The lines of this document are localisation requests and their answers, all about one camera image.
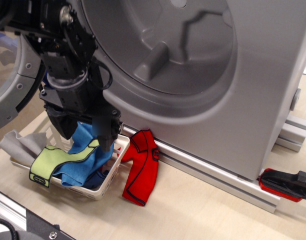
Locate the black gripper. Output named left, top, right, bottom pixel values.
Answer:
left=39, top=74, right=121, bottom=152

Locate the grey cloth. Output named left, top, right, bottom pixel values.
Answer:
left=0, top=130, right=47, bottom=167

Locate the black braided cable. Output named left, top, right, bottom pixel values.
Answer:
left=0, top=217, right=20, bottom=240

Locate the green felt sock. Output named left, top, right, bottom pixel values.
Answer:
left=29, top=138, right=100, bottom=188

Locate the aluminium side profile block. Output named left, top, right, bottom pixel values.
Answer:
left=275, top=114, right=306, bottom=152

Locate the red felt shirt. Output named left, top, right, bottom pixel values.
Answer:
left=121, top=129, right=159, bottom=207

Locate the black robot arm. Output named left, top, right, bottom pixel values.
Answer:
left=0, top=0, right=121, bottom=152

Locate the red black clamp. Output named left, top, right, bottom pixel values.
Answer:
left=258, top=168, right=306, bottom=203

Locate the white plastic laundry basket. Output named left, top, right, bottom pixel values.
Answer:
left=10, top=114, right=130, bottom=200

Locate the light blue cloth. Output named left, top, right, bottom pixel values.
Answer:
left=54, top=123, right=114, bottom=187

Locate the grey toy washing machine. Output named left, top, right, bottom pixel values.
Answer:
left=70, top=0, right=306, bottom=180

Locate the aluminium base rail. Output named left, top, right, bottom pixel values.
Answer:
left=40, top=84, right=281, bottom=214

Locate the dark blue felt garment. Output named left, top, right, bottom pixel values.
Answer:
left=83, top=170, right=109, bottom=189

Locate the aluminium table edge rail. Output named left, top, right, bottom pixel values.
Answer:
left=0, top=192, right=27, bottom=231

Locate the black bracket with screw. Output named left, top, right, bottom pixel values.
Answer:
left=26, top=209, right=74, bottom=240

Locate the blue object behind door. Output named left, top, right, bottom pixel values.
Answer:
left=42, top=72, right=51, bottom=88

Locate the grey round machine door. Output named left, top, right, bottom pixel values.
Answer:
left=0, top=32, right=45, bottom=129

